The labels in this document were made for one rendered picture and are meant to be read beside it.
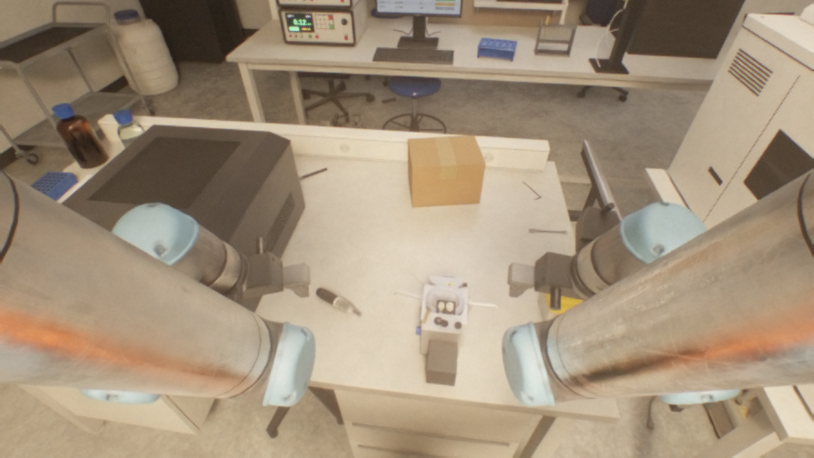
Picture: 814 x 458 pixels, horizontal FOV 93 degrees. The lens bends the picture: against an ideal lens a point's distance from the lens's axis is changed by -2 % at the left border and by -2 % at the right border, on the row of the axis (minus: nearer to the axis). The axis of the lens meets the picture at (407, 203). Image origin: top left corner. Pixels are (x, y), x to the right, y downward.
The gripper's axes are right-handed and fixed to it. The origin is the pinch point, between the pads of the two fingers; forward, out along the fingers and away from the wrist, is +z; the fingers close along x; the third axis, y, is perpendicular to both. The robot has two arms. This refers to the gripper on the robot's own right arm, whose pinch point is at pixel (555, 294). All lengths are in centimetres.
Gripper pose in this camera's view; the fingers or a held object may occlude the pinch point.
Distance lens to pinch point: 73.8
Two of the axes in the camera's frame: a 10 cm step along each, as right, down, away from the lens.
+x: 9.8, 1.9, -0.2
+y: -1.8, 8.9, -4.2
